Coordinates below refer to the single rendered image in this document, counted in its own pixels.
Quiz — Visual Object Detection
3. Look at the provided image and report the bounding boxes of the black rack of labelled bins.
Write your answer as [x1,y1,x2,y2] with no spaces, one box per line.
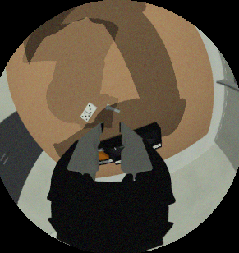
[98,122,162,165]

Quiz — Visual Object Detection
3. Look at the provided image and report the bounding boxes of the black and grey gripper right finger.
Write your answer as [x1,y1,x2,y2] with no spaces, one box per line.
[120,122,176,205]

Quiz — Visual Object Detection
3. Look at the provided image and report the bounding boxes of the orange rectangular block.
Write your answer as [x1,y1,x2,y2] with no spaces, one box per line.
[99,151,109,160]

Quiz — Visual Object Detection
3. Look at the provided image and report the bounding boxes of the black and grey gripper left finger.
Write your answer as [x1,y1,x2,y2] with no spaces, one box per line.
[47,122,103,201]

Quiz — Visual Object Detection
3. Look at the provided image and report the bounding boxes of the white domino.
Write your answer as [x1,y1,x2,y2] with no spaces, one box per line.
[80,102,97,122]

